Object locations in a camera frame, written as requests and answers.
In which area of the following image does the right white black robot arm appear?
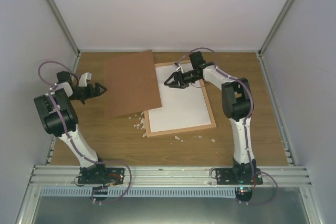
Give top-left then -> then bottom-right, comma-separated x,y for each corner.
164,51 -> 256,185

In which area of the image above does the slotted grey cable duct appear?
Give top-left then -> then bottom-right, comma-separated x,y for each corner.
40,186 -> 236,198

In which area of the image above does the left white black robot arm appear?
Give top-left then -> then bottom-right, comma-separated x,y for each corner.
34,71 -> 108,184

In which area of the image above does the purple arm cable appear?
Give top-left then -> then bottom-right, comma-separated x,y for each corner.
178,47 -> 255,180
38,60 -> 132,175

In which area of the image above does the right aluminium corner post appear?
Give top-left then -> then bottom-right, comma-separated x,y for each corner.
257,0 -> 312,56

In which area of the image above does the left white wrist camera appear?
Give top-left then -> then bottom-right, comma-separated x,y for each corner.
78,72 -> 92,87

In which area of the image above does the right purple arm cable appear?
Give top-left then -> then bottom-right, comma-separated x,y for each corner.
178,47 -> 255,180

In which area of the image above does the left aluminium corner post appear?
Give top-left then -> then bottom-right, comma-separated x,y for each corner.
46,0 -> 80,57

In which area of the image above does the light wooden picture frame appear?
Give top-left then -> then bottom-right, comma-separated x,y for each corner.
143,60 -> 217,138

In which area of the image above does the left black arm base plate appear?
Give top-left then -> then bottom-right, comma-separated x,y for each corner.
77,165 -> 125,185

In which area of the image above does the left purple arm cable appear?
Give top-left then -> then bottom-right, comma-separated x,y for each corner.
38,60 -> 132,175

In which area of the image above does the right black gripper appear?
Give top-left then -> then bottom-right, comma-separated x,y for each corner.
164,70 -> 201,89

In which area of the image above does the aluminium front mounting rail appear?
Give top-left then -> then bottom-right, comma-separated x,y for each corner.
29,165 -> 312,187

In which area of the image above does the brown frame backing board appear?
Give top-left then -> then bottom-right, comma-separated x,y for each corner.
104,50 -> 162,119

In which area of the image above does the aluminium corner post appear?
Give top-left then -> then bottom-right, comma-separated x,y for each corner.
46,0 -> 80,57
257,0 -> 312,56

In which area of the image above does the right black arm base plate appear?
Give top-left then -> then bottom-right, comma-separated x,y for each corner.
215,168 -> 263,186

